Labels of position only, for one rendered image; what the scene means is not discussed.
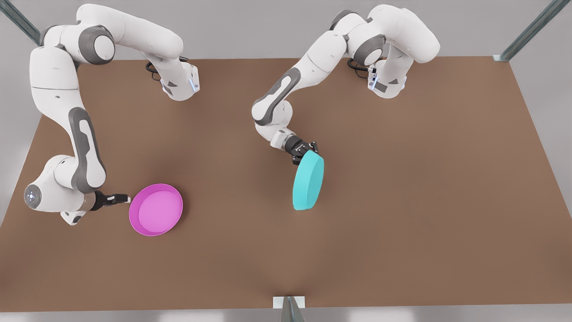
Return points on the blue plate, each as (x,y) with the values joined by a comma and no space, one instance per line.
(308,181)

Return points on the pink plate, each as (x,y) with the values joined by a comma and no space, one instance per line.
(156,209)

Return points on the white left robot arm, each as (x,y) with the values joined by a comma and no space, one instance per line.
(321,53)

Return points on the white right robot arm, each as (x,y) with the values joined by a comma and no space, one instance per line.
(53,85)

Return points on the silver frame post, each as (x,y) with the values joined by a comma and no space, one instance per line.
(289,308)
(21,20)
(529,30)

